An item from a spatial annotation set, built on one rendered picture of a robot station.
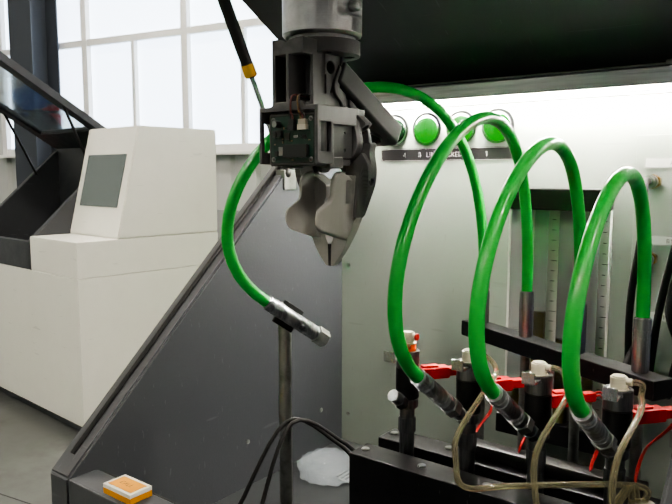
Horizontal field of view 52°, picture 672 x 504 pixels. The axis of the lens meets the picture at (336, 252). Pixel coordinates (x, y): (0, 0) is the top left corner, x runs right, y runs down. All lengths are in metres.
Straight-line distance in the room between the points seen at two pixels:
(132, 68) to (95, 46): 0.55
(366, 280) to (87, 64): 5.95
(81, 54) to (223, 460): 6.25
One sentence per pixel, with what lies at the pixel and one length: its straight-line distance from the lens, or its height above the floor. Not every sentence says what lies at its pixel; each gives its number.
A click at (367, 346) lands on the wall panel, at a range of 1.21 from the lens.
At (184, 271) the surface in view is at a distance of 3.85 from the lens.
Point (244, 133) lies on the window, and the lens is 5.75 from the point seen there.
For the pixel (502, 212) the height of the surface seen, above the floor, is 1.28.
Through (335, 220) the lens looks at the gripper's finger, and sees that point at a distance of 0.65.
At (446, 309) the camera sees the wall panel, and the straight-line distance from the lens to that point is 1.12.
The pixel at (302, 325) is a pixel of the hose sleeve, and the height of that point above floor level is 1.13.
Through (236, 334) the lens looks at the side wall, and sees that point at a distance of 1.04.
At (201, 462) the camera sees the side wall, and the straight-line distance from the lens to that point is 1.05.
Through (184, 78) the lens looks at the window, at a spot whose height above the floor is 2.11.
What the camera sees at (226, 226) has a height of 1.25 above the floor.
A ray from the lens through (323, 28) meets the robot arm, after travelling 0.64.
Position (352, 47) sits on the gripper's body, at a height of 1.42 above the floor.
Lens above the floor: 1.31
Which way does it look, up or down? 7 degrees down
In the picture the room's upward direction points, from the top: straight up
